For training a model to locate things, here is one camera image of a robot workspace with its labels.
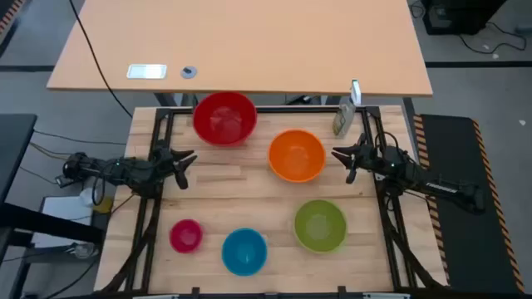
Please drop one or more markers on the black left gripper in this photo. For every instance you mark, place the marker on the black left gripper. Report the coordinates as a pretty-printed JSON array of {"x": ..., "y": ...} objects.
[{"x": 166, "y": 164}]

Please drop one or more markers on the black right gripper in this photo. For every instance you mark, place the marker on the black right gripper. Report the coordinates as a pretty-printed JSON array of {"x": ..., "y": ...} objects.
[{"x": 366, "y": 158}]

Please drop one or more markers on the orange plastic bowl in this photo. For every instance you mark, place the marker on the orange plastic bowl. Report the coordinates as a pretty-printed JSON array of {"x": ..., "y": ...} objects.
[{"x": 297, "y": 155}]

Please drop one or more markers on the large red plastic bowl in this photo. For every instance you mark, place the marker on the large red plastic bowl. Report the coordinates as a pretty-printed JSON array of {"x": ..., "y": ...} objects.
[{"x": 224, "y": 119}]

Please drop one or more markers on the green plastic bowl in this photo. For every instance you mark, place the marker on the green plastic bowl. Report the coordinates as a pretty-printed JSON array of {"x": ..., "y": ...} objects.
[{"x": 320, "y": 226}]

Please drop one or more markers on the small pink plastic bowl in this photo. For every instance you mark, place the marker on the small pink plastic bowl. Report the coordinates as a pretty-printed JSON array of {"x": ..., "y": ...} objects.
[{"x": 185, "y": 236}]

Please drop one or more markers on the blue plastic bowl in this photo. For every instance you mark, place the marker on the blue plastic bowl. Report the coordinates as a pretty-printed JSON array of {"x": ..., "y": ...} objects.
[{"x": 244, "y": 252}]

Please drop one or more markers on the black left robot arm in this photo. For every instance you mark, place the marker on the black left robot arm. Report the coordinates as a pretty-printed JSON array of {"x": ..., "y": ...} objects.
[{"x": 124, "y": 170}]

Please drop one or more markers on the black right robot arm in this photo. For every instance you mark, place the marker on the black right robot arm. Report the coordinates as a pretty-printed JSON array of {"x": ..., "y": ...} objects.
[{"x": 432, "y": 184}]

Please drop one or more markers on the clear packet with green label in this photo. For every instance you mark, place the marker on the clear packet with green label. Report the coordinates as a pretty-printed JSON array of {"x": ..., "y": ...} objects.
[{"x": 343, "y": 120}]

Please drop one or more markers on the white clamp on desk edge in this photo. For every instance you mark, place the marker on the white clamp on desk edge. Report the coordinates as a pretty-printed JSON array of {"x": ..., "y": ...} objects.
[{"x": 356, "y": 91}]

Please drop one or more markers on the yellow object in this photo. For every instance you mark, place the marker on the yellow object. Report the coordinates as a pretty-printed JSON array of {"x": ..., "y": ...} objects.
[{"x": 104, "y": 205}]

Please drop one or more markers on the white rectangular desk plate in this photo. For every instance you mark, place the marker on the white rectangular desk plate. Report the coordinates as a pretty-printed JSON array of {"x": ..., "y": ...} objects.
[{"x": 146, "y": 71}]

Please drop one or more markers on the white box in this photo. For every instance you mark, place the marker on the white box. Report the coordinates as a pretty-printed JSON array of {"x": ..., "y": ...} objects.
[{"x": 62, "y": 207}]

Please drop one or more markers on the light wood desk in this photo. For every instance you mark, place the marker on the light wood desk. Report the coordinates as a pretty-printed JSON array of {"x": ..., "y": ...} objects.
[{"x": 249, "y": 41}]

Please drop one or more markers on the black mat with hazard stripes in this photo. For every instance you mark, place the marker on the black mat with hazard stripes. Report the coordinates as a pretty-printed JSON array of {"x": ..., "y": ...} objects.
[{"x": 465, "y": 232}]

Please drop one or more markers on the black metal beam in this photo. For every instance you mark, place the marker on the black metal beam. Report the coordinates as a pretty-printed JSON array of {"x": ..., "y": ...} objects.
[{"x": 45, "y": 226}]

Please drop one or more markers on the black side table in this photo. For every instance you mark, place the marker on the black side table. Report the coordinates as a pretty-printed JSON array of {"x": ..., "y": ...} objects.
[{"x": 14, "y": 145}]

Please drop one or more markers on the black equipment box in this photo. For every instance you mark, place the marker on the black equipment box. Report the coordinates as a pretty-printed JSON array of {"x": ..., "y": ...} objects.
[{"x": 457, "y": 16}]

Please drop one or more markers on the black aluminium table frame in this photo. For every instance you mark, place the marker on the black aluminium table frame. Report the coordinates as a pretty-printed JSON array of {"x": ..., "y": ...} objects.
[{"x": 150, "y": 232}]

